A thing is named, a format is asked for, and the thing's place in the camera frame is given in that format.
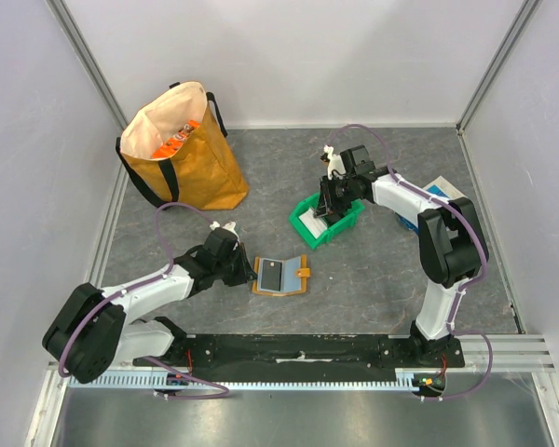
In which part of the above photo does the black VIP credit card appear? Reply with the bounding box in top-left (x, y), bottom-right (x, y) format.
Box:
top-left (259, 259), bottom-right (282, 291)

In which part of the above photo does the white card stack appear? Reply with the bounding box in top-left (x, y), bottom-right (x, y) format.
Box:
top-left (299, 208), bottom-right (328, 239)

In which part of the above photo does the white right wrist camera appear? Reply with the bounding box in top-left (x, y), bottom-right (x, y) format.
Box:
top-left (320, 145), bottom-right (346, 180)

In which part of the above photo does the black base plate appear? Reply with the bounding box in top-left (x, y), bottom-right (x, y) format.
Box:
top-left (158, 334), bottom-right (465, 373)

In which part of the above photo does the green plastic bin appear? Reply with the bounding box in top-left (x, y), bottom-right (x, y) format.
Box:
top-left (288, 193), bottom-right (364, 250)

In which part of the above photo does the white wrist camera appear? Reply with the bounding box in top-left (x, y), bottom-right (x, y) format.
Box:
top-left (210, 221), bottom-right (239, 240)
top-left (320, 145), bottom-right (346, 180)

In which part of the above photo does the orange snack packet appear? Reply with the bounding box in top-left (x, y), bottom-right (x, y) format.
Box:
top-left (151, 120), bottom-right (199, 159)

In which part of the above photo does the white slotted cable duct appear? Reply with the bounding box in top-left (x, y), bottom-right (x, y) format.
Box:
top-left (68, 369), bottom-right (444, 392)

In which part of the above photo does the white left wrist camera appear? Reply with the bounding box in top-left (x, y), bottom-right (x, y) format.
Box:
top-left (210, 221), bottom-right (239, 240)

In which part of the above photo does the orange leather card holder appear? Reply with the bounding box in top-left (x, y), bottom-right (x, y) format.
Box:
top-left (252, 254), bottom-right (311, 297)

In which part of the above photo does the brown tote bag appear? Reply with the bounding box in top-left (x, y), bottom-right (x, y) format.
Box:
top-left (116, 81), bottom-right (250, 210)

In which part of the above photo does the blue white box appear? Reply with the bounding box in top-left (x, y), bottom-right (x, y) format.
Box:
top-left (397, 176), bottom-right (465, 234)

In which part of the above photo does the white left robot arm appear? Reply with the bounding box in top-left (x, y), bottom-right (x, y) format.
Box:
top-left (42, 228), bottom-right (256, 384)

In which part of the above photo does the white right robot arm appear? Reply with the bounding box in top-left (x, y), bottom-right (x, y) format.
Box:
top-left (304, 145), bottom-right (488, 367)

